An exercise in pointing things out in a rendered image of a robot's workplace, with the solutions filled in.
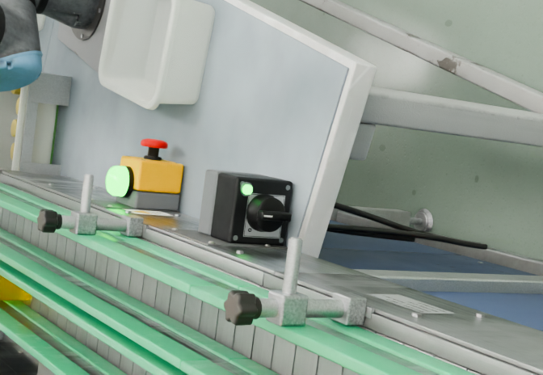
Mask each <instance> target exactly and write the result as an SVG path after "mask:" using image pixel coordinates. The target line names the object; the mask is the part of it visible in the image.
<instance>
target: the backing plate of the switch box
mask: <svg viewBox="0 0 543 375"><path fill-rule="evenodd" d="M164 230H167V231H170V232H172V233H174V234H178V235H180V236H183V237H185V238H189V239H191V240H194V241H197V242H200V243H203V244H204V245H207V246H237V247H254V248H271V249H288V248H287V247H286V246H276V245H269V244H265V245H259V244H243V243H229V242H225V241H222V240H220V239H217V238H213V237H211V236H208V235H206V234H202V233H199V232H198V230H178V229H176V228H172V229H164Z"/></svg>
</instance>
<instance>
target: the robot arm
mask: <svg viewBox="0 0 543 375"><path fill-rule="evenodd" d="M98 5H99V0H0V92H3V91H12V90H16V89H19V88H22V87H24V86H27V85H29V84H31V83H32V82H34V81H35V80H36V79H37V78H38V77H39V76H40V74H41V71H42V56H43V53H42V52H41V50H40V37H39V29H38V23H37V15H36V14H39V15H45V16H48V17H49V18H51V19H54V20H56V21H58V22H60V23H63V24H65V25H67V26H69V27H73V28H79V29H86V28H87V27H89V26H90V24H91V22H92V21H93V19H94V17H95V14H96V11H97V9H98Z"/></svg>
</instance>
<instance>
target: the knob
mask: <svg viewBox="0 0 543 375"><path fill-rule="evenodd" d="M291 218H292V214H291V213H286V212H285V208H284V205H283V204H282V202H281V201H280V200H278V199H276V198H275V197H274V196H271V195H268V194H260V195H257V196H256V197H254V198H253V199H252V200H251V201H250V203H249V204H248V207H247V210H246V219H247V221H248V224H249V225H250V227H251V228H252V229H254V230H257V231H259V232H273V231H276V230H278V229H279V228H280V227H281V226H282V224H283V222H284V221H291Z"/></svg>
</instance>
